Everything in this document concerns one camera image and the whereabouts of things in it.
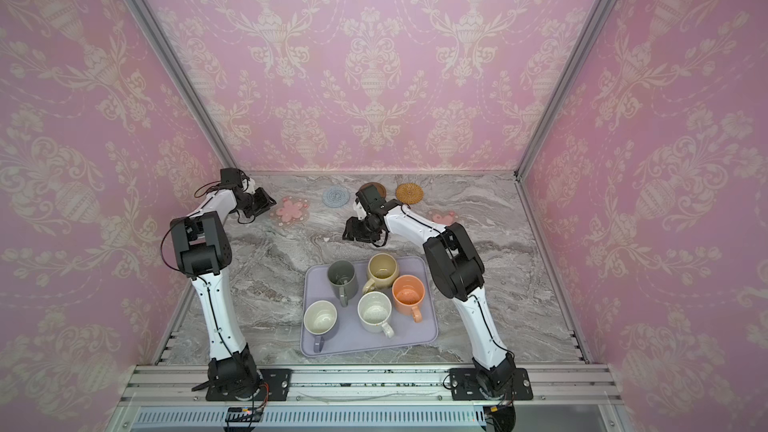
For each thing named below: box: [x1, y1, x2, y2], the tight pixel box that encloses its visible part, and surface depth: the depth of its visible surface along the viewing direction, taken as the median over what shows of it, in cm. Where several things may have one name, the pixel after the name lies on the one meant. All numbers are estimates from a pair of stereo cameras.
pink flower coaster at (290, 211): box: [269, 196, 310, 228], surface depth 111 cm
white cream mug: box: [357, 291, 395, 339], surface depth 81 cm
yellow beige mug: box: [362, 252, 398, 293], surface depth 87 cm
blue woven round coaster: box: [322, 186, 350, 208], surface depth 115 cm
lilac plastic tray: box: [300, 256, 438, 357], surface depth 83 cm
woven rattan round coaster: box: [395, 183, 424, 205], surface depth 118 cm
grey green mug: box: [327, 259, 358, 307], surface depth 86 cm
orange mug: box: [391, 274, 425, 323], surface depth 84 cm
